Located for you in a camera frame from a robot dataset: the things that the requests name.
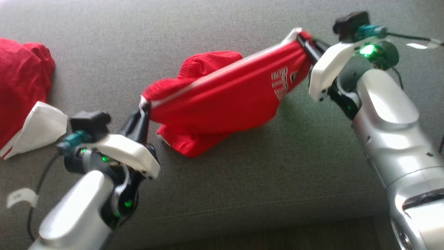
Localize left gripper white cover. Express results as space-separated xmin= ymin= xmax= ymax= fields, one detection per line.
xmin=64 ymin=104 xmax=161 ymax=179

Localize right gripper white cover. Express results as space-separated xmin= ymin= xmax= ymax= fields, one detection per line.
xmin=297 ymin=34 xmax=399 ymax=102

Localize red Bulls basketball shorts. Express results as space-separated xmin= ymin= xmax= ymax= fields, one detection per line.
xmin=140 ymin=27 xmax=314 ymax=158

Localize red basketball jersey white trim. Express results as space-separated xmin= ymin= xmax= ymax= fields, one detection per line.
xmin=0 ymin=37 xmax=69 ymax=161

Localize grey sofa seat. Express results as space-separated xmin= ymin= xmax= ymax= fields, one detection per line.
xmin=0 ymin=0 xmax=444 ymax=250

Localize right black cable teal plug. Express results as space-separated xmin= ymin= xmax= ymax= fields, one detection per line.
xmin=357 ymin=24 xmax=444 ymax=45

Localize black cable teal plug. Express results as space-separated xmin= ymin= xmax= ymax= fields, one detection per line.
xmin=27 ymin=130 xmax=92 ymax=242
xmin=357 ymin=24 xmax=444 ymax=45

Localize left black cable teal plug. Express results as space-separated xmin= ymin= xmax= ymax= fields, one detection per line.
xmin=27 ymin=130 xmax=92 ymax=242

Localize white right cable label tag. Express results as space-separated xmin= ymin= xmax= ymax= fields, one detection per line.
xmin=406 ymin=39 xmax=444 ymax=49

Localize white cable label tag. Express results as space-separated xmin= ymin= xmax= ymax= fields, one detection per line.
xmin=406 ymin=39 xmax=444 ymax=49
xmin=6 ymin=187 xmax=38 ymax=209

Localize white left cable label tag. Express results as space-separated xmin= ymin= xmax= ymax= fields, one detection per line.
xmin=6 ymin=187 xmax=38 ymax=209

